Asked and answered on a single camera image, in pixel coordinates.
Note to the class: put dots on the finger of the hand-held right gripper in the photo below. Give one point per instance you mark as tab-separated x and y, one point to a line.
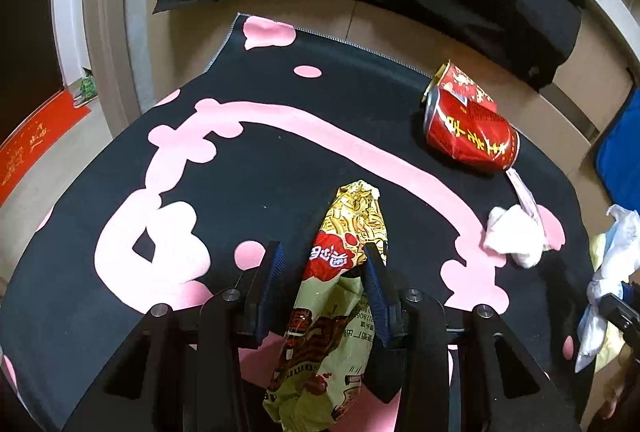
620	312

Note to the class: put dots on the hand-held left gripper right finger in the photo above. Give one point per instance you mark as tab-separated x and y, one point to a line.
377	292

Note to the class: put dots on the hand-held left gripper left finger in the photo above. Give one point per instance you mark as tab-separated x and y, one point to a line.
267	292

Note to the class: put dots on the white plastic bag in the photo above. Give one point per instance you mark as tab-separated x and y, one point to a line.
612	262

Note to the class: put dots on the gold patterned snack wrapper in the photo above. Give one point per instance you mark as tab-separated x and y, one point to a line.
330	232

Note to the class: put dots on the black pink-print tablecloth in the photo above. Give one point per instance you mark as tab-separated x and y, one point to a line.
275	162

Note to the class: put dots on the white crumpled tissue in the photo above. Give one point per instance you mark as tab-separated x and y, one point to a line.
515	234

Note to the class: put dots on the lilac packet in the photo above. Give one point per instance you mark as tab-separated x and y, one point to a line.
522	192

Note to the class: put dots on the blue towel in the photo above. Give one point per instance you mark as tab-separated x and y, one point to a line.
620	157

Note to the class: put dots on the red crushed can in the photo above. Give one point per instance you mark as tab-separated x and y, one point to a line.
470	137

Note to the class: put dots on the red gold-edged packet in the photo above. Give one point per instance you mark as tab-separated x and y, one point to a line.
462	82

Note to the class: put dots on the green floor item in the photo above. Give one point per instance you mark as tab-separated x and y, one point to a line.
88	87

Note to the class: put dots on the red doormat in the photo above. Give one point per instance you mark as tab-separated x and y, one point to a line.
35	147

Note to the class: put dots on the black door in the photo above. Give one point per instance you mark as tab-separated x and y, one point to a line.
25	37

